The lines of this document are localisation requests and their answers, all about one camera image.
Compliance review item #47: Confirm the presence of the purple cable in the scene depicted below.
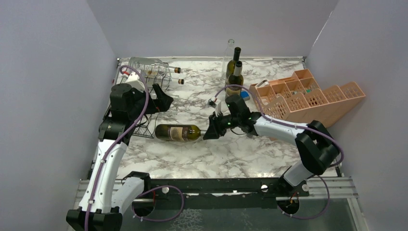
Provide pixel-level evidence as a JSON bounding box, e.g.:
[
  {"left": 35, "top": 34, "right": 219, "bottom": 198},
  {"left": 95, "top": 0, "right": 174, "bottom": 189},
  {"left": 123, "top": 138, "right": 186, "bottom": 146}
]
[
  {"left": 83, "top": 65, "right": 150, "bottom": 231},
  {"left": 213, "top": 84, "right": 345, "bottom": 168}
]

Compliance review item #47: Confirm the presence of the clear glass bottle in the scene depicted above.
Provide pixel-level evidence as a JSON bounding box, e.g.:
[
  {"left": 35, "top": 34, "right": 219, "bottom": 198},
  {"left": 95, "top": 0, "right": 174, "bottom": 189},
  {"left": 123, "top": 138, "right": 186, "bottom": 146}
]
[{"left": 221, "top": 39, "right": 235, "bottom": 80}]

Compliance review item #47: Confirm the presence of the clear bottle in rack top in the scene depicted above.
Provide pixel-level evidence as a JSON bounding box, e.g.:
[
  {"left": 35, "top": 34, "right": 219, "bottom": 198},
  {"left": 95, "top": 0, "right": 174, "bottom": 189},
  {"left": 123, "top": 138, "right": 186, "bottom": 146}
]
[{"left": 128, "top": 57, "right": 168, "bottom": 76}]

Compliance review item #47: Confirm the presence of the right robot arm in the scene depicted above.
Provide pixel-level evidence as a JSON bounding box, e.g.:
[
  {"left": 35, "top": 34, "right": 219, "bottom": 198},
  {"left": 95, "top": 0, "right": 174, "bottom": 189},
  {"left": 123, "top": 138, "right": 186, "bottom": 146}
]
[{"left": 204, "top": 95, "right": 341, "bottom": 196}]

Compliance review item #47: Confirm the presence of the black wire wine rack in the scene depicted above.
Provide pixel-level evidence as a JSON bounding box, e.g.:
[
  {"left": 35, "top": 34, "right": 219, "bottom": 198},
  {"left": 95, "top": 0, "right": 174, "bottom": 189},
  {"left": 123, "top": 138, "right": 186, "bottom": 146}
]
[{"left": 98, "top": 60, "right": 181, "bottom": 141}]

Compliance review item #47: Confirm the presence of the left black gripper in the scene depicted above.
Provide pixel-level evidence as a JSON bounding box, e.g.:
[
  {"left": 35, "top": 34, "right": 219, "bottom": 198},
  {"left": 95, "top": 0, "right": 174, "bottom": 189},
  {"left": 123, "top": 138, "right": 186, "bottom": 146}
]
[{"left": 129, "top": 83, "right": 174, "bottom": 119}]

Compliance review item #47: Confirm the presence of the dark green wine bottle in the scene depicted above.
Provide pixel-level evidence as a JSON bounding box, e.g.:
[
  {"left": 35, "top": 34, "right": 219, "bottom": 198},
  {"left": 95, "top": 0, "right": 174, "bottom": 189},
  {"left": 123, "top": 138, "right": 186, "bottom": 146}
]
[{"left": 225, "top": 47, "right": 241, "bottom": 86}]

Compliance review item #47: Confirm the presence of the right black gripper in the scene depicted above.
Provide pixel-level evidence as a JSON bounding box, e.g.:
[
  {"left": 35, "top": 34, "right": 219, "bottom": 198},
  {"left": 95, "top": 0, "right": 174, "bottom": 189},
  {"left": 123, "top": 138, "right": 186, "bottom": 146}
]
[{"left": 203, "top": 110, "right": 241, "bottom": 140}]

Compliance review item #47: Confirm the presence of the wine bottle silver foil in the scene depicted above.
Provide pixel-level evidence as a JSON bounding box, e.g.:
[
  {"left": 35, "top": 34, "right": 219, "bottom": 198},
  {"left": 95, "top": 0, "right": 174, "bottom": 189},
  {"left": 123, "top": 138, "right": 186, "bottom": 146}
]
[
  {"left": 225, "top": 61, "right": 243, "bottom": 98},
  {"left": 154, "top": 124, "right": 206, "bottom": 142}
]

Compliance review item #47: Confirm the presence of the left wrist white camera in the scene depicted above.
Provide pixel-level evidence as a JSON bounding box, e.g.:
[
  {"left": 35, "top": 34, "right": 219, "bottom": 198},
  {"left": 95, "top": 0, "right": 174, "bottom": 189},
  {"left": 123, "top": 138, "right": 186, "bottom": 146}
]
[{"left": 121, "top": 71, "right": 145, "bottom": 92}]

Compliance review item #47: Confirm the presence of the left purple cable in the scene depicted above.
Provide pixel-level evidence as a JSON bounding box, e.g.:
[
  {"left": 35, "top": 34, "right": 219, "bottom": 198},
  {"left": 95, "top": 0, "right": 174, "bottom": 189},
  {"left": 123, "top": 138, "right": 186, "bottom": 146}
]
[{"left": 83, "top": 65, "right": 150, "bottom": 231}]

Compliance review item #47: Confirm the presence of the pink plastic organizer basket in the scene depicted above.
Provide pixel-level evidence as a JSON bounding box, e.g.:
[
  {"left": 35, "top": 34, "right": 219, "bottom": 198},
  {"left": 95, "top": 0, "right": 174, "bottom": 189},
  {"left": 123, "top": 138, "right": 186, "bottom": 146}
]
[{"left": 249, "top": 69, "right": 366, "bottom": 128}]

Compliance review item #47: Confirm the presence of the blue rectangular small box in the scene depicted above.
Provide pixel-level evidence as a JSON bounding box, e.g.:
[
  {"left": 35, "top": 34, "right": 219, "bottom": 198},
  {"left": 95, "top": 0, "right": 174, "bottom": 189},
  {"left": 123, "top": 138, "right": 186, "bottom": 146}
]
[{"left": 240, "top": 91, "right": 251, "bottom": 101}]

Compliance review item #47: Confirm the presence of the bottle with brown cap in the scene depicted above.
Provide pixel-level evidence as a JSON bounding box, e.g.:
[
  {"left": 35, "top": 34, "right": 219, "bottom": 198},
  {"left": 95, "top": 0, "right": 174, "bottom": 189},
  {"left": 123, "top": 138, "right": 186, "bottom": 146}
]
[{"left": 168, "top": 66, "right": 181, "bottom": 74}]

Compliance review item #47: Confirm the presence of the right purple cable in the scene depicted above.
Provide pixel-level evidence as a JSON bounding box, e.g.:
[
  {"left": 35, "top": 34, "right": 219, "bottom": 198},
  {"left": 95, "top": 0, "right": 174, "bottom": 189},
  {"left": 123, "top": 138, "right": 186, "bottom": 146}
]
[{"left": 213, "top": 84, "right": 345, "bottom": 168}]

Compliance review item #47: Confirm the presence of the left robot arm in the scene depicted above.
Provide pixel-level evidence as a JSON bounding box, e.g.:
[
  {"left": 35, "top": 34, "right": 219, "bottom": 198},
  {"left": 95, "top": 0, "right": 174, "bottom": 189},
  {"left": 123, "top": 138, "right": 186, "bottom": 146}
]
[{"left": 66, "top": 83, "right": 174, "bottom": 231}]

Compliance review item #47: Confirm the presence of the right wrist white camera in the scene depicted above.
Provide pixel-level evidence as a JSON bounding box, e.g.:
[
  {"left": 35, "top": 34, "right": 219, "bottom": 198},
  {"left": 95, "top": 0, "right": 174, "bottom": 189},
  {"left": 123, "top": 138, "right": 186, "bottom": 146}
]
[{"left": 207, "top": 97, "right": 221, "bottom": 117}]

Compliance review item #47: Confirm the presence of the wrist white camera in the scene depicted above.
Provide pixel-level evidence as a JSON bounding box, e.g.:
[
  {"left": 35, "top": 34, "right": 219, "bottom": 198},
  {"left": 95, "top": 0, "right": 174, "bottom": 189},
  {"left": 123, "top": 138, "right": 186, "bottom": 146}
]
[
  {"left": 207, "top": 97, "right": 221, "bottom": 117},
  {"left": 121, "top": 71, "right": 145, "bottom": 92}
]

